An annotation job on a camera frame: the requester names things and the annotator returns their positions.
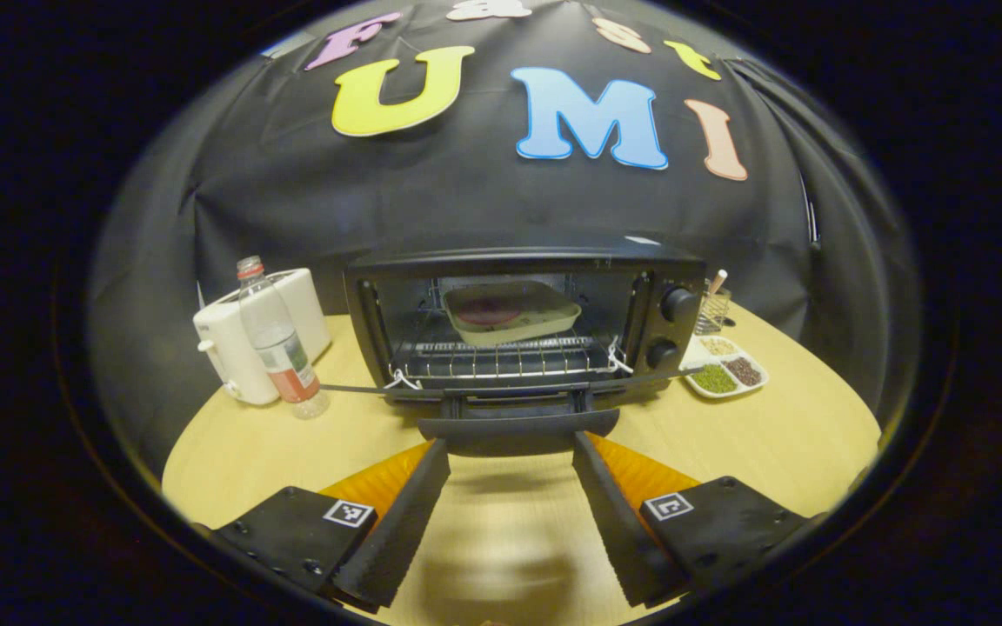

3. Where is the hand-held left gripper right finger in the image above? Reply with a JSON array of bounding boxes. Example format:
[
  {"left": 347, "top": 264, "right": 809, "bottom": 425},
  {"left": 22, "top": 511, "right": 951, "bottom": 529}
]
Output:
[{"left": 572, "top": 430, "right": 815, "bottom": 609}]

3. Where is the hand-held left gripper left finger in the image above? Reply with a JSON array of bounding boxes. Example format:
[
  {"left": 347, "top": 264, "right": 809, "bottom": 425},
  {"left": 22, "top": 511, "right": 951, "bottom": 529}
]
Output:
[{"left": 205, "top": 437, "right": 451, "bottom": 609}]

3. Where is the cream rectangular plate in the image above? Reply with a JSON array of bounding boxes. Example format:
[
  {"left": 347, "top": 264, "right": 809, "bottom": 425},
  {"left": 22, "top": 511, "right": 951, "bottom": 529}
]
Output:
[{"left": 442, "top": 280, "right": 583, "bottom": 347}]

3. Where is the pink ham slice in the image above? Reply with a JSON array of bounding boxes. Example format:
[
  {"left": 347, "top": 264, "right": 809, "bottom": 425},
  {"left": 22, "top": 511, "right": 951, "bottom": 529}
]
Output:
[{"left": 458, "top": 296, "right": 524, "bottom": 327}]

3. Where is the black electric oven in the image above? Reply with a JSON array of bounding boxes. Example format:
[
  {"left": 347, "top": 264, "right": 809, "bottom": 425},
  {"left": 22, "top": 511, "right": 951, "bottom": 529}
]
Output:
[{"left": 318, "top": 243, "right": 709, "bottom": 457}]

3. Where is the white divided bean dish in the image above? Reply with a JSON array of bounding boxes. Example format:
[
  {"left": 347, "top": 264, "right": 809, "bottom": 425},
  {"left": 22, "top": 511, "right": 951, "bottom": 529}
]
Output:
[{"left": 682, "top": 334, "right": 770, "bottom": 400}]

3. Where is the clear plastic bottle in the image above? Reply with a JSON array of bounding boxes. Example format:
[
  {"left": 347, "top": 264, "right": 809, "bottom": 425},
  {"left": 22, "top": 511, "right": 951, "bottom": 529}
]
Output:
[{"left": 236, "top": 255, "right": 331, "bottom": 420}]

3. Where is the metal mesh holder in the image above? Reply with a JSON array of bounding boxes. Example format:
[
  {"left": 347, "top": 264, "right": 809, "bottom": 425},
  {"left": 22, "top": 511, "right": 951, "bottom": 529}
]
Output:
[{"left": 694, "top": 287, "right": 732, "bottom": 336}]

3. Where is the white toaster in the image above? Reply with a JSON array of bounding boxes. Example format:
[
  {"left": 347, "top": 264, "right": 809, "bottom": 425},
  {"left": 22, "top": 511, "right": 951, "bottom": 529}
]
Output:
[{"left": 193, "top": 268, "right": 332, "bottom": 406}]

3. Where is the black backdrop cloth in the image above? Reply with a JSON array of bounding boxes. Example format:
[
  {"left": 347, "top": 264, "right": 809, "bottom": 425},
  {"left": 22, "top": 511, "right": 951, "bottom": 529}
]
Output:
[{"left": 88, "top": 0, "right": 919, "bottom": 488}]

